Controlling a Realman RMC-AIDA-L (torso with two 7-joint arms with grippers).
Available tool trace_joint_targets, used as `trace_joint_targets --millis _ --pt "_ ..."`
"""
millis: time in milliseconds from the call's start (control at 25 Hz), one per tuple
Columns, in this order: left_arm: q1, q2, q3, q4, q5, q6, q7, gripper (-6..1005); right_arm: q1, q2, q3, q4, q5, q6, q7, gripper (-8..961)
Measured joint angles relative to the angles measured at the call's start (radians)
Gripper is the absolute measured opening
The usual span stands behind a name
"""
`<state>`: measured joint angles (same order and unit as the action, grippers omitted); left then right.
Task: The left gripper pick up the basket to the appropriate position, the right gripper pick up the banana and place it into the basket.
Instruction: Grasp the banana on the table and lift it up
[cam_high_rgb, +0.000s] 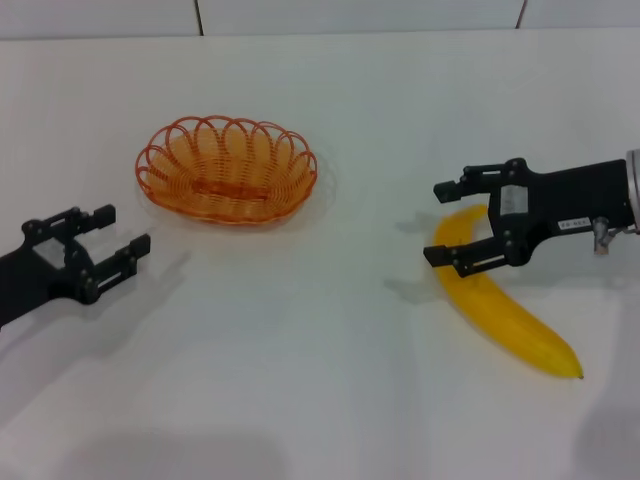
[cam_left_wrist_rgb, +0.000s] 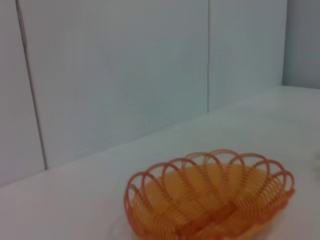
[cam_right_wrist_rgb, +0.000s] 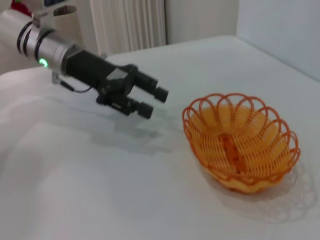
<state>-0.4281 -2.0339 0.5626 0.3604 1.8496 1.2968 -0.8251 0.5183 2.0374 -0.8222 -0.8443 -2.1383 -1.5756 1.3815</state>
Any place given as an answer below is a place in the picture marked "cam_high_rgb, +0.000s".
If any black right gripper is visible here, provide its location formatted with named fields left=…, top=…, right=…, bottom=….
left=422, top=157, right=635, bottom=279

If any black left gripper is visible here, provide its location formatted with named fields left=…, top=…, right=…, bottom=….
left=0, top=202, right=153, bottom=332

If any orange woven plastic basket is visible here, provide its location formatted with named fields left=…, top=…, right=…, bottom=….
left=134, top=114, right=320, bottom=227

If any yellow banana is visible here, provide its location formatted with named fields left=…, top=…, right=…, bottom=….
left=430, top=203, right=585, bottom=380

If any right gripper silver connector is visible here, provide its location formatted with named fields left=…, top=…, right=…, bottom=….
left=591, top=216, right=640, bottom=257

